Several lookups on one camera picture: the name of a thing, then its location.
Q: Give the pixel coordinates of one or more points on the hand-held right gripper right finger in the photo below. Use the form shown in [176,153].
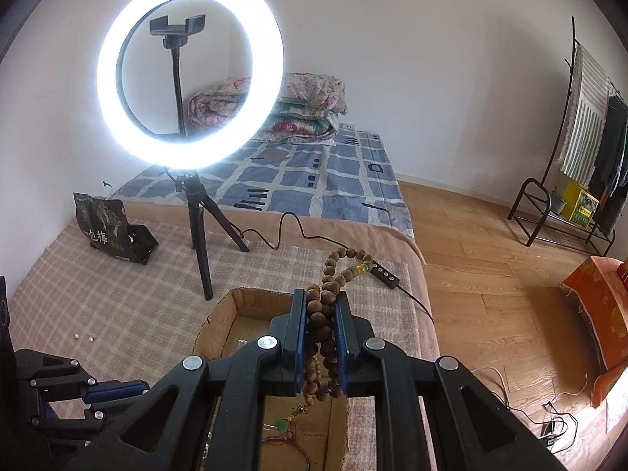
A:
[341,333]

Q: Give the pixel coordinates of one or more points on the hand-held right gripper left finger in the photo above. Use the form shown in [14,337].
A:
[298,333]

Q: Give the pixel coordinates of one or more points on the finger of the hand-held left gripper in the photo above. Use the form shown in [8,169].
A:
[73,417]
[117,388]

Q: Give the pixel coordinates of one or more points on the cardboard box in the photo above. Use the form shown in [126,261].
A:
[255,304]

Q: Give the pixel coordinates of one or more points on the pink plaid blanket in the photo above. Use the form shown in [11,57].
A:
[147,294]

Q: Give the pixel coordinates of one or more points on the blue patterned bed sheet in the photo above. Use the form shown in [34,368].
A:
[319,176]

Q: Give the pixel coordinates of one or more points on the black snack bag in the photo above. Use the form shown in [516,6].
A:
[103,225]

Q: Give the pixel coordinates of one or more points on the folded floral quilt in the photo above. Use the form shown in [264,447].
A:
[304,103]

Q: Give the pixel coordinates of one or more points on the small grey pot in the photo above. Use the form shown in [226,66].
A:
[558,202]

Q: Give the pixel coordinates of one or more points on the orange patterned cloth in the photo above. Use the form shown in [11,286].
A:
[603,314]

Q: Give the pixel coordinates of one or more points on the yellow box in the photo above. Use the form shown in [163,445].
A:
[579,203]

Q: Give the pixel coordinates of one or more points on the striped hanging towel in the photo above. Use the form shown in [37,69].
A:
[584,122]

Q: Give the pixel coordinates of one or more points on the dark hanging clothes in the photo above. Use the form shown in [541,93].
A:
[613,157]

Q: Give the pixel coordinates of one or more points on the black metal clothes rack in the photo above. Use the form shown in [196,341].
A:
[569,78]

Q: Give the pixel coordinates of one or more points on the white wall socket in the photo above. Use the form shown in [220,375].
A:
[348,127]

